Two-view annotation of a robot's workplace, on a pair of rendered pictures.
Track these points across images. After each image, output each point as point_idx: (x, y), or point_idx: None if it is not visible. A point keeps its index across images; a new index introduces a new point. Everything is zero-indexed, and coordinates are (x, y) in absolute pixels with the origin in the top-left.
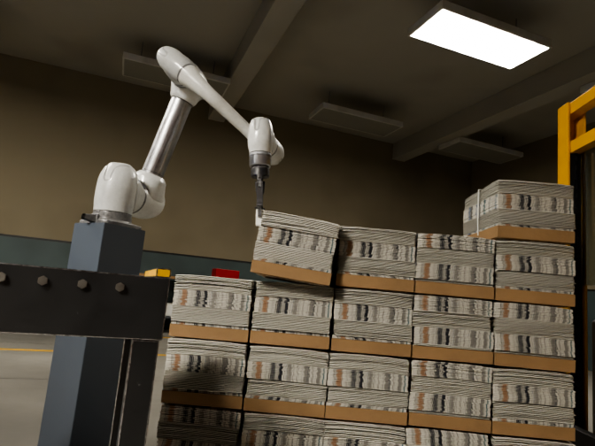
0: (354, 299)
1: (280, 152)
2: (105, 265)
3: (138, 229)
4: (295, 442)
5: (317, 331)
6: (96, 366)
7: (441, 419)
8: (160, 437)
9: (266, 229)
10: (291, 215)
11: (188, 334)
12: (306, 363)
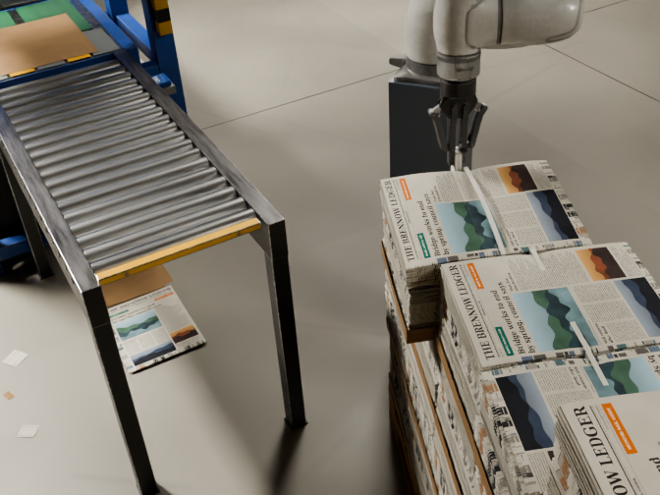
0: (446, 387)
1: (522, 34)
2: (400, 134)
3: None
4: (425, 477)
5: (429, 386)
6: None
7: None
8: (391, 358)
9: (383, 210)
10: (389, 210)
11: None
12: (424, 411)
